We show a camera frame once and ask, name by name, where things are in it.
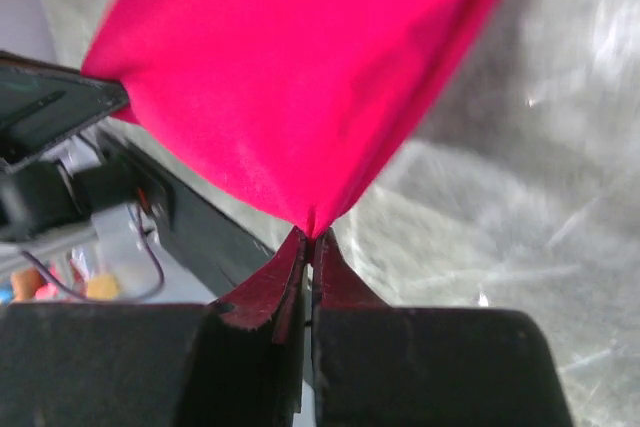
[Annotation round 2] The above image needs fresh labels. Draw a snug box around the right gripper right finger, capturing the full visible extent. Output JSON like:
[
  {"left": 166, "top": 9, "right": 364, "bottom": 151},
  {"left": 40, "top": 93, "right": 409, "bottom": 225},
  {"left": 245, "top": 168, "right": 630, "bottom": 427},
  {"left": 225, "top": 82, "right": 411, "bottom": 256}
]
[{"left": 311, "top": 232, "right": 572, "bottom": 427}]

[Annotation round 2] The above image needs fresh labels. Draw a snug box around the black base beam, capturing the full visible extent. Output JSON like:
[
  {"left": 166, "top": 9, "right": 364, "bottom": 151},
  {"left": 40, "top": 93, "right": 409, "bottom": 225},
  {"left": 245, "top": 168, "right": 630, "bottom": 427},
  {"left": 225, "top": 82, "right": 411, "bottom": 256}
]
[{"left": 97, "top": 130, "right": 274, "bottom": 296}]

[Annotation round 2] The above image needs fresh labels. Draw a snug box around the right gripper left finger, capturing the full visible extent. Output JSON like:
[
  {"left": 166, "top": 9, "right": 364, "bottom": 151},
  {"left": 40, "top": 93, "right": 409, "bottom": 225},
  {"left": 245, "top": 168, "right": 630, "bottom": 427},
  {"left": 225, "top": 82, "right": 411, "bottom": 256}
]
[{"left": 1, "top": 230, "right": 306, "bottom": 426}]

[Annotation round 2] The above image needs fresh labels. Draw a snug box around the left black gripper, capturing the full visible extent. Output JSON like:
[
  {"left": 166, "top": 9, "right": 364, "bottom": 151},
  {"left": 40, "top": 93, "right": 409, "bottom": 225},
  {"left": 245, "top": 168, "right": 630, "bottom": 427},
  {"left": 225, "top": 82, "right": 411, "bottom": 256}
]
[{"left": 1, "top": 51, "right": 129, "bottom": 242}]

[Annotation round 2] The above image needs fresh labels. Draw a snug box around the bright pink t shirt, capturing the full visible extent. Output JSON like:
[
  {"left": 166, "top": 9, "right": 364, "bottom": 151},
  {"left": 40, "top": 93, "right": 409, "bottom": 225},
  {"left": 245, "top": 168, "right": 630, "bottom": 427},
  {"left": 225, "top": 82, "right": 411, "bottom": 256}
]
[{"left": 82, "top": 0, "right": 498, "bottom": 237}]

